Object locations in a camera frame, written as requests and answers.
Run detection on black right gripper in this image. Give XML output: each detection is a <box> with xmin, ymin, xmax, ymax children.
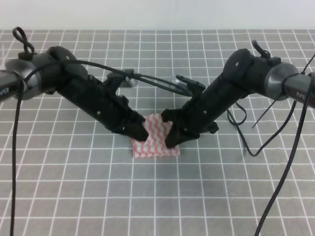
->
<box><xmin>161</xmin><ymin>88</ymin><xmax>232</xmax><ymax>149</ymax></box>

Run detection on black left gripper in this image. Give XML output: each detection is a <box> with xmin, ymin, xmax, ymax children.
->
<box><xmin>61</xmin><ymin>76</ymin><xmax>149</xmax><ymax>142</ymax></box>

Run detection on pink white wavy-striped towel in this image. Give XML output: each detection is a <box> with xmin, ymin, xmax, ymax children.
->
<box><xmin>132</xmin><ymin>114</ymin><xmax>180</xmax><ymax>158</ymax></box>

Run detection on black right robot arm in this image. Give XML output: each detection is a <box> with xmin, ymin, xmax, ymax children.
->
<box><xmin>161</xmin><ymin>40</ymin><xmax>311</xmax><ymax>148</ymax></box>

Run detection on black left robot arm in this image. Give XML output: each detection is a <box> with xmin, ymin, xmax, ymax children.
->
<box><xmin>0</xmin><ymin>27</ymin><xmax>149</xmax><ymax>142</ymax></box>

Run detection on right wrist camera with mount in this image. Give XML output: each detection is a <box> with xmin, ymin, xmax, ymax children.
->
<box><xmin>169</xmin><ymin>75</ymin><xmax>206</xmax><ymax>101</ymax></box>

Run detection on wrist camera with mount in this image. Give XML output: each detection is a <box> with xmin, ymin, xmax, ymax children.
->
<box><xmin>103</xmin><ymin>72</ymin><xmax>138</xmax><ymax>95</ymax></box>
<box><xmin>169</xmin><ymin>75</ymin><xmax>206</xmax><ymax>101</ymax></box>

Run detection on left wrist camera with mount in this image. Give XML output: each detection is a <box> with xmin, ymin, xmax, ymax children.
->
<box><xmin>103</xmin><ymin>72</ymin><xmax>138</xmax><ymax>95</ymax></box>

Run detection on black left camera cable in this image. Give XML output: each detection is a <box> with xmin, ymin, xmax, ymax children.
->
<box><xmin>8</xmin><ymin>60</ymin><xmax>190</xmax><ymax>236</ymax></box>

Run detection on black camera cable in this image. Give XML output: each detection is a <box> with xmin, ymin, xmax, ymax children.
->
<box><xmin>8</xmin><ymin>60</ymin><xmax>190</xmax><ymax>236</ymax></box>
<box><xmin>226</xmin><ymin>53</ymin><xmax>315</xmax><ymax>236</ymax></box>

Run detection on black right camera cable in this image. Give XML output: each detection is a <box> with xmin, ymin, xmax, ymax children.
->
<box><xmin>226</xmin><ymin>53</ymin><xmax>315</xmax><ymax>236</ymax></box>

